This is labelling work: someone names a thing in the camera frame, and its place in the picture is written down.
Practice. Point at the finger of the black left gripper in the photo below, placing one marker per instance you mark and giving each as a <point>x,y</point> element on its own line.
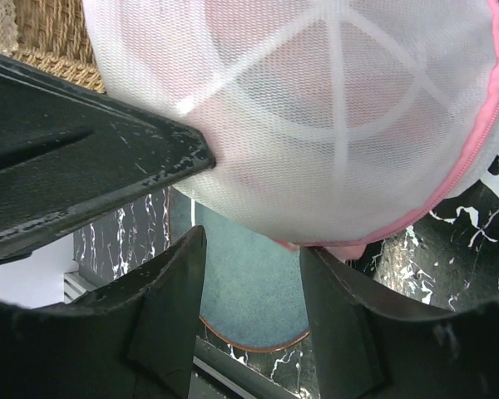
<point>69,155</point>

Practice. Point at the wicker basket with liner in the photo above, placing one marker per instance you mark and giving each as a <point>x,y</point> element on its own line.
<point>51,36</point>

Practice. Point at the teal ceramic plate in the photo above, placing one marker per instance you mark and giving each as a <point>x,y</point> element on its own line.
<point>252,297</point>

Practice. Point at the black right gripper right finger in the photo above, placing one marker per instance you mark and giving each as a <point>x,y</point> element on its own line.
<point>371,342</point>

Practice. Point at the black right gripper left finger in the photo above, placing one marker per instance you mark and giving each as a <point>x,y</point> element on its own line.
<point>132,338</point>

